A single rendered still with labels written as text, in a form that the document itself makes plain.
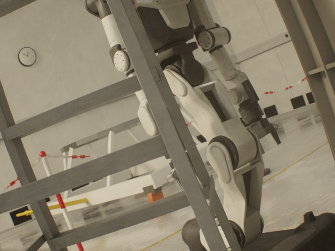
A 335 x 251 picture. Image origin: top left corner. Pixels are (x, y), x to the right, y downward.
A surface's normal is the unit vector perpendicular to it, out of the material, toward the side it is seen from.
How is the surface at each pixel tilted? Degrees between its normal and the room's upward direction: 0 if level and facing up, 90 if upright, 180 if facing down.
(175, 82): 90
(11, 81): 90
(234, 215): 90
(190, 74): 90
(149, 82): 73
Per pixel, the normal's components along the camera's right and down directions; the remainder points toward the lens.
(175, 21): 0.59, -0.22
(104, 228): -0.01, 0.00
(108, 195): -0.54, 0.20
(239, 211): -0.73, 0.27
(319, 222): 0.17, -0.82
